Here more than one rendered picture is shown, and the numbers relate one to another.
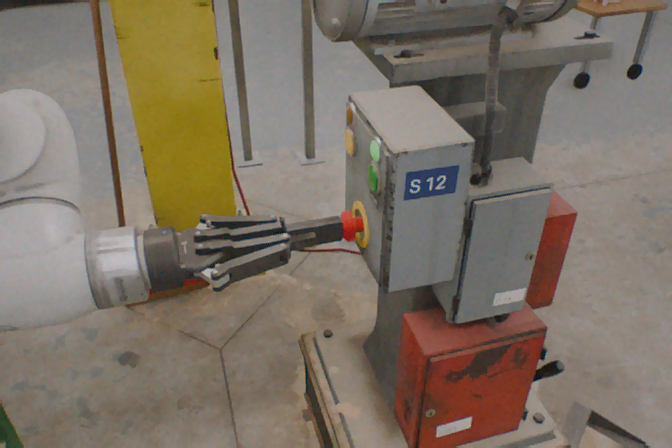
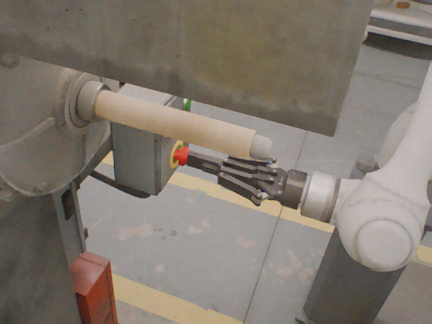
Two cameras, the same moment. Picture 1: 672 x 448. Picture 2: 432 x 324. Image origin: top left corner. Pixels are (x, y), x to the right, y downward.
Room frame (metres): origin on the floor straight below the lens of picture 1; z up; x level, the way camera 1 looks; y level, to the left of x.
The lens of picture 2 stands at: (1.14, 0.40, 1.52)
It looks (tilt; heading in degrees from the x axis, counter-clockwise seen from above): 39 degrees down; 212
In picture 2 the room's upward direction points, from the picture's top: 6 degrees clockwise
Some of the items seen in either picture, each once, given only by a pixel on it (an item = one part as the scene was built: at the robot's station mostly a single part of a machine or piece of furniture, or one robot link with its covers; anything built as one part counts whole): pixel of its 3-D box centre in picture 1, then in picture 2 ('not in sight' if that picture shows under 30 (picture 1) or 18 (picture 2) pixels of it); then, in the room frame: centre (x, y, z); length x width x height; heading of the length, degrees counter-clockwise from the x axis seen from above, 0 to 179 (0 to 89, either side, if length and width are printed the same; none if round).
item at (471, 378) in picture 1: (467, 367); (65, 287); (0.80, -0.26, 0.49); 0.25 x 0.12 x 0.37; 106
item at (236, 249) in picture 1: (244, 251); (248, 171); (0.56, 0.11, 0.97); 0.11 x 0.01 x 0.04; 105
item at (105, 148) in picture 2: not in sight; (99, 143); (0.73, -0.12, 1.02); 0.19 x 0.04 x 0.04; 16
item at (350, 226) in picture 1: (355, 225); (179, 155); (0.61, -0.02, 0.97); 0.04 x 0.04 x 0.04; 16
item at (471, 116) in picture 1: (460, 121); not in sight; (0.82, -0.19, 1.02); 0.13 x 0.04 x 0.04; 106
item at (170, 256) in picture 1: (186, 255); (280, 184); (0.56, 0.18, 0.97); 0.09 x 0.08 x 0.07; 106
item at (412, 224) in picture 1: (440, 188); (117, 139); (0.68, -0.14, 0.99); 0.24 x 0.21 x 0.26; 106
